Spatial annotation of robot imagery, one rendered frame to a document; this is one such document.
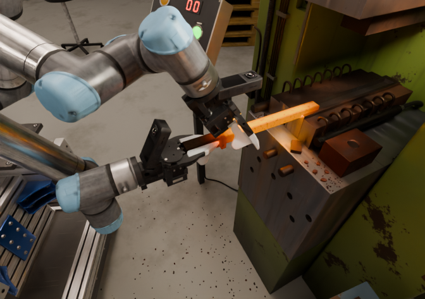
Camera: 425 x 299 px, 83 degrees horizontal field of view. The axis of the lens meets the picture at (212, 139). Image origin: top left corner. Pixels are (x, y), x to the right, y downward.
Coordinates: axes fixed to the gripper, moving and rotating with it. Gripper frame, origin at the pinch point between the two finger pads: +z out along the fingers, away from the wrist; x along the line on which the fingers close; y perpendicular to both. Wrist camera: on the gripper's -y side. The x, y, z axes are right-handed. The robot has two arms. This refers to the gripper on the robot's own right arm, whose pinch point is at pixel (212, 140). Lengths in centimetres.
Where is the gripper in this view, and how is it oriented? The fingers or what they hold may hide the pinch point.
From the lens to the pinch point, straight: 60.4
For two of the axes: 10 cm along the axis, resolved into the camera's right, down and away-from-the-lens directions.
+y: -0.1, 7.3, 6.9
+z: 9.0, -3.0, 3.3
